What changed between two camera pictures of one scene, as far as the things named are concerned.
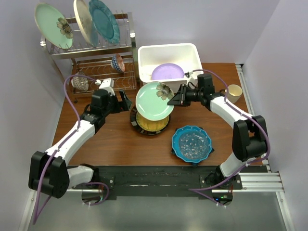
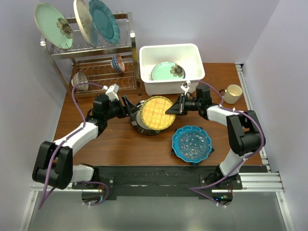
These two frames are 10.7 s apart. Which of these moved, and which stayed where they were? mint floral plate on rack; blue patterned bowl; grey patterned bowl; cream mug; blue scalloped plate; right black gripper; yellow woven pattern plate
Moved: right black gripper; yellow woven pattern plate
Stayed: blue patterned bowl; cream mug; grey patterned bowl; mint floral plate on rack; blue scalloped plate
